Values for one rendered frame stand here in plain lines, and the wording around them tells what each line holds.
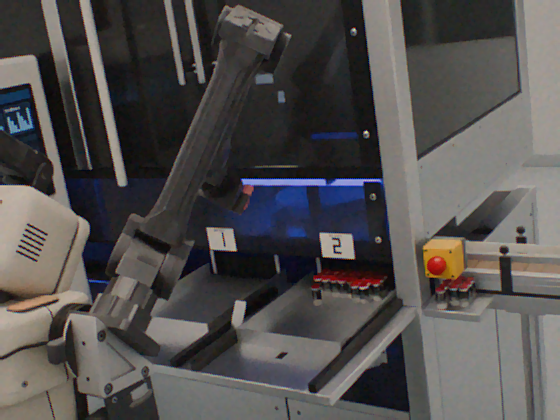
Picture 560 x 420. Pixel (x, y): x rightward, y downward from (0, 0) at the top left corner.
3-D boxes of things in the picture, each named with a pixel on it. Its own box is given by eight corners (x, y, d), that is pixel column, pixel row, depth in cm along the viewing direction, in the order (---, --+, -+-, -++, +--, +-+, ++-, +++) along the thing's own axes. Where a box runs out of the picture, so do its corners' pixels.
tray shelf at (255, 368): (197, 279, 214) (196, 273, 213) (428, 301, 175) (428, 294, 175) (72, 355, 176) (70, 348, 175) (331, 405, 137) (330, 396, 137)
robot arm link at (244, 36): (224, -11, 103) (291, 20, 103) (231, 3, 116) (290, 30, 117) (100, 280, 108) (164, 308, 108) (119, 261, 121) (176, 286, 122)
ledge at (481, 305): (446, 292, 179) (445, 285, 178) (500, 296, 172) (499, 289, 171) (424, 316, 168) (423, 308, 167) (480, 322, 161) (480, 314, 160)
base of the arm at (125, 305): (61, 319, 104) (122, 328, 97) (87, 269, 108) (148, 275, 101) (98, 347, 110) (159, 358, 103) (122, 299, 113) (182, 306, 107)
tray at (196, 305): (210, 274, 211) (207, 262, 210) (287, 281, 196) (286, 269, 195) (126, 325, 184) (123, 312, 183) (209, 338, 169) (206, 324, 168)
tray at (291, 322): (314, 283, 192) (312, 271, 191) (408, 292, 177) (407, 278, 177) (238, 342, 165) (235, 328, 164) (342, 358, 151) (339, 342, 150)
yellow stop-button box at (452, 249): (436, 265, 170) (434, 235, 168) (467, 267, 166) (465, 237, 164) (424, 278, 164) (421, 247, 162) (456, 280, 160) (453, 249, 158)
